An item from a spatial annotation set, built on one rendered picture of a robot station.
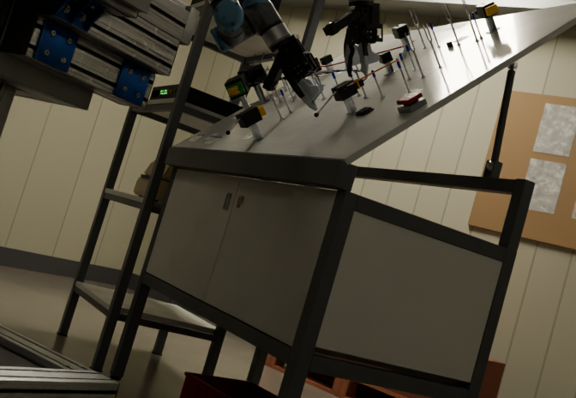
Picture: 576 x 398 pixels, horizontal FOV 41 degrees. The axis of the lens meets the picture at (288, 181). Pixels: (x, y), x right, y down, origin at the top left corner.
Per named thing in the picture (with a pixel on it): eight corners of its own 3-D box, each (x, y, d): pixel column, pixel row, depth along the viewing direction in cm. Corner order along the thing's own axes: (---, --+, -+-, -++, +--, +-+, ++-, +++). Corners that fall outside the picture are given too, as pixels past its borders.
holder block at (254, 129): (231, 153, 241) (219, 123, 238) (263, 135, 245) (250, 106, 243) (237, 153, 237) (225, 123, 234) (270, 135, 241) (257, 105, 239)
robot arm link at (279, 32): (257, 38, 217) (268, 38, 224) (266, 51, 217) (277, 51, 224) (278, 22, 214) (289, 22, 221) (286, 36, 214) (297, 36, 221)
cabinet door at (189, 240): (202, 301, 236) (240, 177, 239) (145, 271, 283) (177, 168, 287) (208, 302, 237) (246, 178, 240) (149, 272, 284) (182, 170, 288)
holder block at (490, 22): (488, 27, 257) (479, 1, 254) (503, 27, 246) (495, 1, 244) (475, 33, 257) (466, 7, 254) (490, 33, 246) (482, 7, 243)
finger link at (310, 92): (326, 102, 214) (309, 73, 214) (309, 113, 216) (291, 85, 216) (329, 101, 216) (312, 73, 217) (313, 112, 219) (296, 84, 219)
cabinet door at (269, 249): (289, 346, 187) (334, 189, 191) (201, 300, 235) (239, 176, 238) (297, 347, 188) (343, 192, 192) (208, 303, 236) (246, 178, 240)
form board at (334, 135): (173, 151, 290) (171, 146, 290) (375, 40, 331) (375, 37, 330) (347, 165, 187) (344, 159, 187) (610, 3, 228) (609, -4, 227)
